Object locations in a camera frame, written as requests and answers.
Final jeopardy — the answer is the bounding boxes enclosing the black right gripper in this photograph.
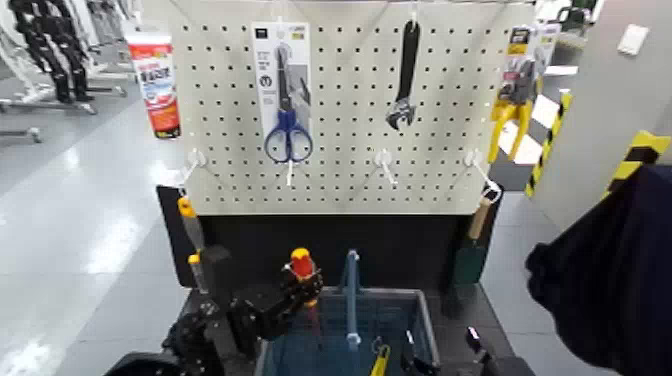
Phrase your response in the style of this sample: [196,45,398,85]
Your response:
[464,325,538,376]

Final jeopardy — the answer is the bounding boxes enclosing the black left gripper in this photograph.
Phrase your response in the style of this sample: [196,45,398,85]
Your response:
[229,264,326,344]

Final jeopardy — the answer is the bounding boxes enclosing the red yellow screwdriver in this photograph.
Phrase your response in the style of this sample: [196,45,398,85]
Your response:
[289,247,326,349]

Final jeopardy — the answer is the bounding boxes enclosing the grey teal crate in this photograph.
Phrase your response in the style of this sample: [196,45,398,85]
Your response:
[253,248,443,376]

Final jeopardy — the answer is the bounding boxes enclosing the black tool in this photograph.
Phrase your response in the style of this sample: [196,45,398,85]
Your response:
[400,329,438,376]

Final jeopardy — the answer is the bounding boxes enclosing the yellow tool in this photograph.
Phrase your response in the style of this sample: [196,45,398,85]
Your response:
[369,338,393,376]

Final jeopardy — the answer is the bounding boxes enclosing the yellow-tipped tool on stand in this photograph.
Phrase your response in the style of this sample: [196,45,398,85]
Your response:
[176,196,212,296]

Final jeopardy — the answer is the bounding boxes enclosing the dark navy garment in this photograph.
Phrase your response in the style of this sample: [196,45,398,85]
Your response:
[524,164,672,376]

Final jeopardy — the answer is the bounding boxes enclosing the white pegboard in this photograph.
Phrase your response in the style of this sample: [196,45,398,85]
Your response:
[168,0,538,216]

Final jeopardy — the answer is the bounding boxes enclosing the yellow black hazard strip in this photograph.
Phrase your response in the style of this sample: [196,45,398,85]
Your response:
[602,130,672,200]
[524,90,574,199]

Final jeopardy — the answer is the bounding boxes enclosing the black adjustable wrench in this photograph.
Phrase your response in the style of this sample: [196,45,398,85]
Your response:
[385,20,422,132]

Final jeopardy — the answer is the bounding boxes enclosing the red white tube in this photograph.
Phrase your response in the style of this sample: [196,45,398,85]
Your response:
[125,32,183,141]

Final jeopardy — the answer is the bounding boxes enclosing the pliers package card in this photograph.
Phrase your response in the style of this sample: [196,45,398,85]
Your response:
[503,22,563,106]

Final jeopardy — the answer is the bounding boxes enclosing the black robot on stand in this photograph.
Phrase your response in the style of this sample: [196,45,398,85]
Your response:
[6,0,97,105]

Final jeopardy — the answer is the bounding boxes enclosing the wooden handled green scraper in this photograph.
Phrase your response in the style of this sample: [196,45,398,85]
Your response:
[453,196,498,287]

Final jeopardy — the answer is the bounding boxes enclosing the blue handled scissors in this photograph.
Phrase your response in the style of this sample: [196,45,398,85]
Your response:
[263,44,315,164]

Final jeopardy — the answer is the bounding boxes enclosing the yellow handled pliers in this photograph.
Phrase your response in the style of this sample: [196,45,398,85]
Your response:
[487,57,543,164]

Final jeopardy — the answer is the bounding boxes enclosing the blue-handled scissors in package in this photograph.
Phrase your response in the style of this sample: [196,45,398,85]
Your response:
[250,20,314,156]

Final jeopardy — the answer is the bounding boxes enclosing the white wall plate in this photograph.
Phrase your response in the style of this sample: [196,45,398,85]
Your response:
[617,22,651,57]

